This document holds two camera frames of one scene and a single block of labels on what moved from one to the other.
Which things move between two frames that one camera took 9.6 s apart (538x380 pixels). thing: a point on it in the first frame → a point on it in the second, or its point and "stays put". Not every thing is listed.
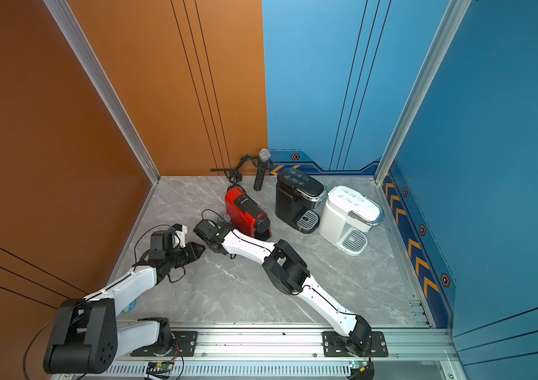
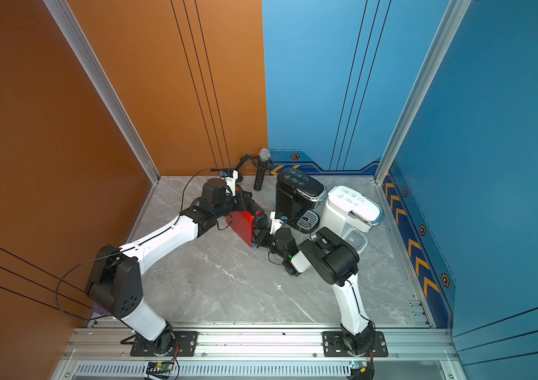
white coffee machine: [346, 218] stays put
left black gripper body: [184, 254] → [240, 204]
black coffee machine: [298, 197] stays put
